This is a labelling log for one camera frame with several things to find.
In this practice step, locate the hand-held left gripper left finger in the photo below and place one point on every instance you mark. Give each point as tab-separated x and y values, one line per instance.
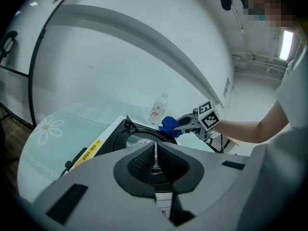
96	196

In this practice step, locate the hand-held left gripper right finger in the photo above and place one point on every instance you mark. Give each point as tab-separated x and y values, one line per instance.
211	182

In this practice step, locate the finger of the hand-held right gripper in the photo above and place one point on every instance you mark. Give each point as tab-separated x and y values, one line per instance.
186	119
186	129

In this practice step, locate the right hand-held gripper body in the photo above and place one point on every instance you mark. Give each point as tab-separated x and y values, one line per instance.
208	117

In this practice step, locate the blue cloth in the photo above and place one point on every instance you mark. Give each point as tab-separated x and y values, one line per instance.
169	125

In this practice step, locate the white portable gas stove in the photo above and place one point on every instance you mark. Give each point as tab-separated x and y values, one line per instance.
110	136

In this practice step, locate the person's right forearm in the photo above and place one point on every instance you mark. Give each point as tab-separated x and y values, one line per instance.
252	130

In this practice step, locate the clear plastic water bottle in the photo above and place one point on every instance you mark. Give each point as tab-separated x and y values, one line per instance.
157	112

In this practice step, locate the light blue floral tablecloth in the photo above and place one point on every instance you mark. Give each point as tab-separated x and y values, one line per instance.
48	153

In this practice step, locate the person's light shirt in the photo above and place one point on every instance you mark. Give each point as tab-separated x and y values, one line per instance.
293	93

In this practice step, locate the rectangular light panel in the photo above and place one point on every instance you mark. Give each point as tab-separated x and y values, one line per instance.
286	44

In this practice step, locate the person's head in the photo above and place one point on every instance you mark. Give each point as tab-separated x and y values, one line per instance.
276	3

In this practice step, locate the whiteboard on black stand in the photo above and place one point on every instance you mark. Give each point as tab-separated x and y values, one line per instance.
24	32

